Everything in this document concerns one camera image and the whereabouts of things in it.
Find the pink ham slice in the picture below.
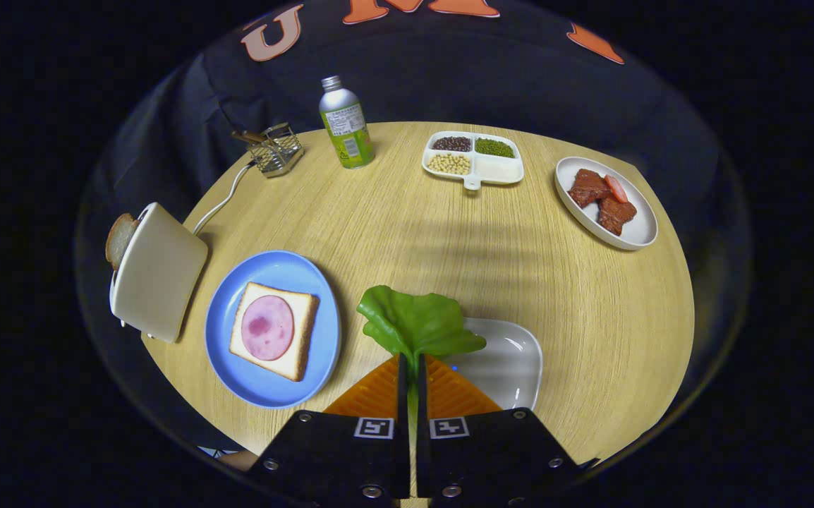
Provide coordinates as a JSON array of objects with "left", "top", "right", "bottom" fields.
[{"left": 241, "top": 295, "right": 295, "bottom": 361}]

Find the small white dish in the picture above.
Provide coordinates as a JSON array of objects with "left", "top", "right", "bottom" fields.
[{"left": 442, "top": 317, "right": 544, "bottom": 411}]

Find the pile of yellow beans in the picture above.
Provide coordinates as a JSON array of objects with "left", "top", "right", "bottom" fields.
[{"left": 427, "top": 153, "right": 472, "bottom": 176}]

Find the blue plate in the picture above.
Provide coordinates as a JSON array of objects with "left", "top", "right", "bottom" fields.
[{"left": 205, "top": 250, "right": 342, "bottom": 410}]

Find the toasted bread slice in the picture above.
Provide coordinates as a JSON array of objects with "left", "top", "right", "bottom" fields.
[{"left": 105, "top": 213, "right": 140, "bottom": 271}]

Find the white toaster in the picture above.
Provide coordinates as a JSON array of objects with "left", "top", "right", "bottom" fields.
[{"left": 109, "top": 202, "right": 209, "bottom": 344}]

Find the metal wire basket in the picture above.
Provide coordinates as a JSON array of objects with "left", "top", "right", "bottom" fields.
[{"left": 247, "top": 123, "right": 305, "bottom": 179}]

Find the white round plate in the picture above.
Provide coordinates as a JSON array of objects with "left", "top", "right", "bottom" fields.
[{"left": 554, "top": 156, "right": 659, "bottom": 252}]

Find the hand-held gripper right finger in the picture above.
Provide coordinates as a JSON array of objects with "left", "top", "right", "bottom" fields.
[{"left": 415, "top": 355, "right": 581, "bottom": 505}]

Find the green lettuce leaf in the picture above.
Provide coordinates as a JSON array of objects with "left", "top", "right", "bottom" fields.
[{"left": 356, "top": 285, "right": 487, "bottom": 428}]

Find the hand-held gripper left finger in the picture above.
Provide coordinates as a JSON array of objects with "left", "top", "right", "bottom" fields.
[{"left": 248, "top": 355, "right": 411, "bottom": 505}]

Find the white power cable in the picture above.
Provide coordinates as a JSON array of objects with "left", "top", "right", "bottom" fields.
[{"left": 192, "top": 161, "right": 256, "bottom": 236}]

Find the black backdrop cloth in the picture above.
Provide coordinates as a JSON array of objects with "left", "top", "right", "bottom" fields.
[{"left": 75, "top": 0, "right": 753, "bottom": 452}]

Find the green label metal bottle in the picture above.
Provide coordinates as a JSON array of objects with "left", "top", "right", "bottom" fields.
[{"left": 319, "top": 75, "right": 375, "bottom": 170}]

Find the white bread slice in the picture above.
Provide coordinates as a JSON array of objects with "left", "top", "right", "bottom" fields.
[{"left": 229, "top": 282, "right": 320, "bottom": 382}]

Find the brown meat piece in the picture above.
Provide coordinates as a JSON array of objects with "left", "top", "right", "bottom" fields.
[
  {"left": 568, "top": 169, "right": 612, "bottom": 208},
  {"left": 597, "top": 195, "right": 638, "bottom": 236}
]

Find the white divided dish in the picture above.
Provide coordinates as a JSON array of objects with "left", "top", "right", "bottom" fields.
[{"left": 422, "top": 131, "right": 525, "bottom": 191}]

